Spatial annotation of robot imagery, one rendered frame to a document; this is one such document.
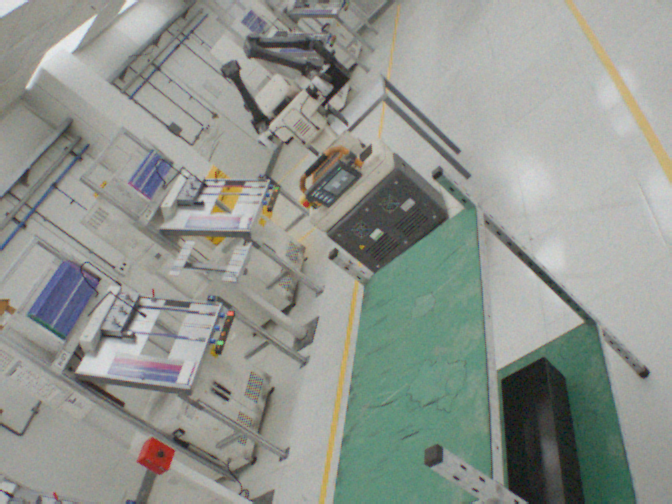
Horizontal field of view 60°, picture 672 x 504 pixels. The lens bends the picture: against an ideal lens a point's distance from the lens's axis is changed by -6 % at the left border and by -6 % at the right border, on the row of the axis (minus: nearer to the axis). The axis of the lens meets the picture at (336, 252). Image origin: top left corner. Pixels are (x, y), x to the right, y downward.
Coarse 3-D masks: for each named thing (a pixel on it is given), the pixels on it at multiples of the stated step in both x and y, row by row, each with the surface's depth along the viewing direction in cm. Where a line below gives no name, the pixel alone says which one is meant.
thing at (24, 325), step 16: (32, 240) 376; (64, 256) 387; (96, 272) 390; (0, 288) 343; (96, 288) 385; (224, 304) 398; (16, 320) 339; (32, 320) 340; (32, 336) 346; (48, 336) 344; (64, 352) 348; (256, 352) 418; (192, 400) 337; (288, 448) 363
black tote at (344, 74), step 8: (336, 64) 361; (328, 72) 375; (336, 72) 358; (344, 72) 361; (336, 80) 361; (344, 80) 361; (336, 88) 363; (320, 96) 366; (328, 96) 366; (320, 104) 369
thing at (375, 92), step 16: (384, 80) 407; (368, 96) 392; (384, 96) 371; (400, 96) 412; (352, 112) 398; (368, 112) 376; (400, 112) 376; (416, 112) 418; (336, 128) 405; (352, 128) 382; (416, 128) 381; (432, 128) 424; (432, 144) 387; (448, 144) 430; (448, 160) 392; (464, 176) 398
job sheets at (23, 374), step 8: (16, 368) 351; (24, 368) 350; (8, 376) 358; (16, 376) 356; (24, 376) 355; (32, 376) 353; (40, 376) 352; (24, 384) 361; (32, 384) 359; (40, 384) 357; (48, 384) 356; (40, 392) 363; (48, 392) 362; (56, 392) 360; (48, 400) 368; (72, 400) 363; (80, 400) 362; (80, 408) 368; (88, 408) 366
